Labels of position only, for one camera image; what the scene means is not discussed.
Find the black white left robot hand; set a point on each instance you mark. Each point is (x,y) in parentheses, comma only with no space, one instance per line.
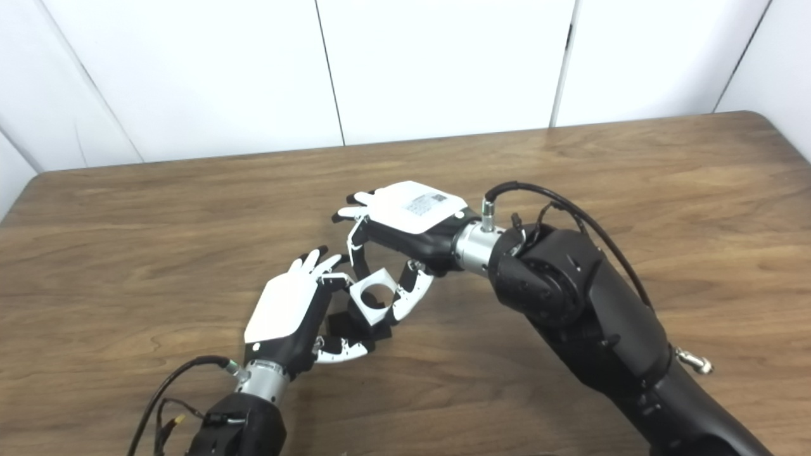
(285,310)

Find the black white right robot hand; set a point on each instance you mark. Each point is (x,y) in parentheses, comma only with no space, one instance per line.
(412,212)

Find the black peg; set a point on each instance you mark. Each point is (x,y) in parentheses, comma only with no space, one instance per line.
(345,326)

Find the white square piece with hole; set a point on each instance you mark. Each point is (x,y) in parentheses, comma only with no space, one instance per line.
(374,314)

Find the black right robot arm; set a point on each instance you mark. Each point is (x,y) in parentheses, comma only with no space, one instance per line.
(589,310)

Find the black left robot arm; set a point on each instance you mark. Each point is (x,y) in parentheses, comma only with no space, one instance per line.
(244,424)

